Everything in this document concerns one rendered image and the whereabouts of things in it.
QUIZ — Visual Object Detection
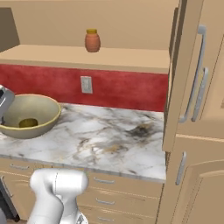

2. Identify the olive green kiwi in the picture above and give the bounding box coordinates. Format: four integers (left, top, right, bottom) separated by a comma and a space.
18, 117, 39, 129

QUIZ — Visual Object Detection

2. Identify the orange jar with yellow lid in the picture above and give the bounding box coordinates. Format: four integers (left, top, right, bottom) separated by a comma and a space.
84, 28, 102, 53

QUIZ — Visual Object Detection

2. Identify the tan drawer front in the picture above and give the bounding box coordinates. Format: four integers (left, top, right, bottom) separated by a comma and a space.
77, 188, 163, 219
78, 205, 160, 224
86, 170, 165, 201
0, 157, 88, 179

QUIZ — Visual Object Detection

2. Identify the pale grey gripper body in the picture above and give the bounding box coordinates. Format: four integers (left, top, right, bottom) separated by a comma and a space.
0, 85, 16, 124

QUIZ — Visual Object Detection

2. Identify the tan base cabinet door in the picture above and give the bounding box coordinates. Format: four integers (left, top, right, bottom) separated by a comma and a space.
0, 171, 39, 221

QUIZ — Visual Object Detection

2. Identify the beige bowl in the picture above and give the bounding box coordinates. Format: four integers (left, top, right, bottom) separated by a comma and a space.
0, 94, 63, 140

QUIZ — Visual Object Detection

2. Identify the silver drawer handle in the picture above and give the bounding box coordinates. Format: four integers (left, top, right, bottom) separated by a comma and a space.
94, 198, 116, 206
93, 177, 116, 186
10, 163, 31, 171
97, 215, 116, 224

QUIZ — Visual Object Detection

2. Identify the grey wall socket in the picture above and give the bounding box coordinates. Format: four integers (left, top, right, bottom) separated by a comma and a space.
80, 75, 94, 95

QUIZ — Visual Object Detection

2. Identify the short silver door handle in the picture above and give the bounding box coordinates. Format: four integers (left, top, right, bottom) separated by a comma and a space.
191, 66, 210, 123

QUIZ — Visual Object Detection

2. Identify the tan tall cabinet door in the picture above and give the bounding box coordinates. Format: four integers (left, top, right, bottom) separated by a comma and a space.
157, 134, 224, 224

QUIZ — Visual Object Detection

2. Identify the grey brown hood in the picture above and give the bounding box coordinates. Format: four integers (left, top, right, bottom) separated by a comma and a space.
0, 7, 21, 53

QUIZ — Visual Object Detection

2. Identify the tan wall shelf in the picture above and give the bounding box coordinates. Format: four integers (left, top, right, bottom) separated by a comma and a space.
0, 44, 171, 74

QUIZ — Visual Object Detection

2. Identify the long silver door handle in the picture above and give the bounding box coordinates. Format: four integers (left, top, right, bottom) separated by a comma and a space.
178, 24, 207, 124

